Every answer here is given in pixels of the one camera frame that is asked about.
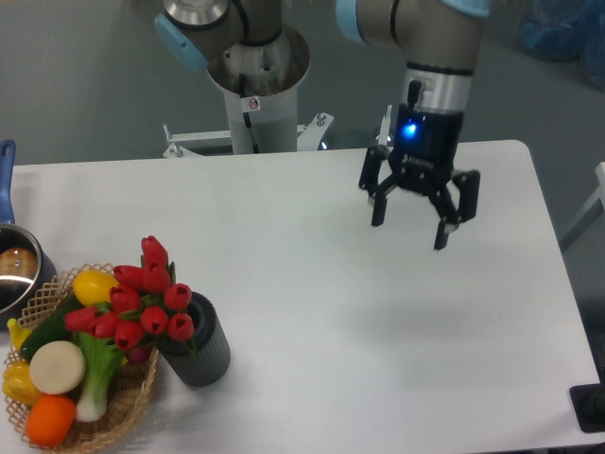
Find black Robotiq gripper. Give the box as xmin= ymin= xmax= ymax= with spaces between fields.
xmin=358 ymin=104 xmax=481 ymax=251

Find red tulip bouquet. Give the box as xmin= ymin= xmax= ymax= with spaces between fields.
xmin=63 ymin=236 xmax=197 ymax=353

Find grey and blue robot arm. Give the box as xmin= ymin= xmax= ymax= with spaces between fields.
xmin=154 ymin=1 xmax=490 ymax=249

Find dark grey ribbed vase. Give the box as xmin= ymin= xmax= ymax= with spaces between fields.
xmin=158 ymin=292 xmax=231 ymax=387

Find blue plastic bags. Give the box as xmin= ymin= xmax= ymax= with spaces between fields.
xmin=515 ymin=1 xmax=604 ymax=91

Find black device at table edge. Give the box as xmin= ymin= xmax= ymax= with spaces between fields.
xmin=569 ymin=384 xmax=604 ymax=433

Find red radish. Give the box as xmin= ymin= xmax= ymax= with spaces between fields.
xmin=125 ymin=347 xmax=152 ymax=364

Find yellow squash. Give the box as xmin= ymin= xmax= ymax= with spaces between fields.
xmin=72 ymin=270 xmax=118 ymax=306

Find green bok choy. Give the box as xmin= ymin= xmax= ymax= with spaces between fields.
xmin=73 ymin=333 xmax=124 ymax=423

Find dark green cucumber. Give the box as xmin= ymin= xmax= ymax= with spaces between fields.
xmin=19 ymin=293 xmax=84 ymax=361

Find woven wicker basket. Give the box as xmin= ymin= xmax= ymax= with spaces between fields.
xmin=2 ymin=263 xmax=159 ymax=453

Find cream round bun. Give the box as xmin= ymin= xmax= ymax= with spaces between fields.
xmin=29 ymin=340 xmax=86 ymax=394

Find yellow banana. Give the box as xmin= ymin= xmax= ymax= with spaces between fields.
xmin=7 ymin=318 xmax=32 ymax=351

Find orange fruit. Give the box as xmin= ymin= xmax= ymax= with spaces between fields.
xmin=26 ymin=394 xmax=76 ymax=447

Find yellow bell pepper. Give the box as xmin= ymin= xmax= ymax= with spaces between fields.
xmin=2 ymin=359 xmax=43 ymax=407

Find white metal base frame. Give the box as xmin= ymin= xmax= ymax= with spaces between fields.
xmin=162 ymin=104 xmax=393 ymax=159

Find white table leg frame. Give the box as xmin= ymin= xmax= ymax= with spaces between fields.
xmin=559 ymin=162 xmax=604 ymax=253

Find blue handled saucepan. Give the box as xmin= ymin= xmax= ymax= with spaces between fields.
xmin=1 ymin=139 xmax=56 ymax=332

